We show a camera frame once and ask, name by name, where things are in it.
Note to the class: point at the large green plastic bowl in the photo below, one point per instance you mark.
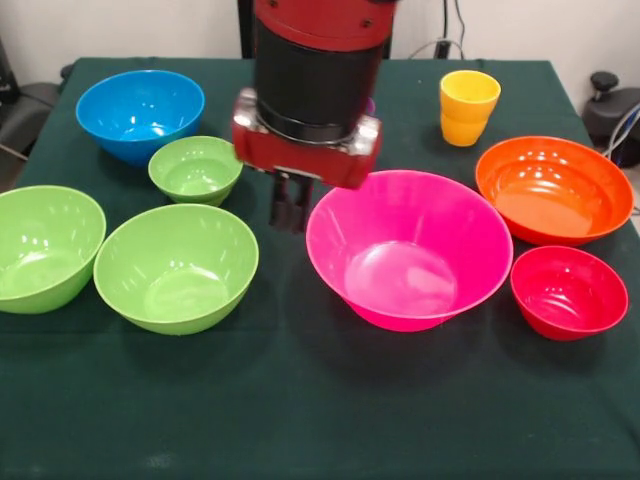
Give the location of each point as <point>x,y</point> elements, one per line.
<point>45,250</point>
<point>175,280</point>

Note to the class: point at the orange plastic bowl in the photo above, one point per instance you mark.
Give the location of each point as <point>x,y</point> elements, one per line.
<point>555,195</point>

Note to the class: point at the small red plastic bowl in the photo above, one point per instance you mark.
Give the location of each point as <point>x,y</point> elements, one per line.
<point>567,295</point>

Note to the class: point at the dark green tablecloth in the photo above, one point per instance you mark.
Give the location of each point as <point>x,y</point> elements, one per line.
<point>350,415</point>

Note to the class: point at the black office chair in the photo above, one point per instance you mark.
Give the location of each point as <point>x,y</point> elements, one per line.
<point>30,110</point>

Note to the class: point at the blue plastic bowl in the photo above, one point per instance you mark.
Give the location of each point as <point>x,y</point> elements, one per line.
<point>140,110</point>

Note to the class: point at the purple plastic cup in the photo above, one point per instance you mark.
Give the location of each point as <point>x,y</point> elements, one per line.
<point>371,106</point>

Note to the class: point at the pink plastic bowl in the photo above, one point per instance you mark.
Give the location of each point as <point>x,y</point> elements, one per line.
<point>410,250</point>

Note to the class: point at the black power plug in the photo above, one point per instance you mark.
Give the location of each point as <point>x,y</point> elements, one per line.
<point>442,49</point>

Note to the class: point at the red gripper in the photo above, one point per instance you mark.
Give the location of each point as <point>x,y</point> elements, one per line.
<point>310,162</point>

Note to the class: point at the black equipment base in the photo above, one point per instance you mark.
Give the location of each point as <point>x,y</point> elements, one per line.
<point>607,112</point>

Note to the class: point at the yellow plastic cup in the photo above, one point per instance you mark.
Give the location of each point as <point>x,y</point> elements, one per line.
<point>470,95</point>
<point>464,132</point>

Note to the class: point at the small green plastic bowl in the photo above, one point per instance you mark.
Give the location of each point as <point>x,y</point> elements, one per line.
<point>195,172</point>

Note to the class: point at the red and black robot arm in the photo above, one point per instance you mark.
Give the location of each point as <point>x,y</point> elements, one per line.
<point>315,85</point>

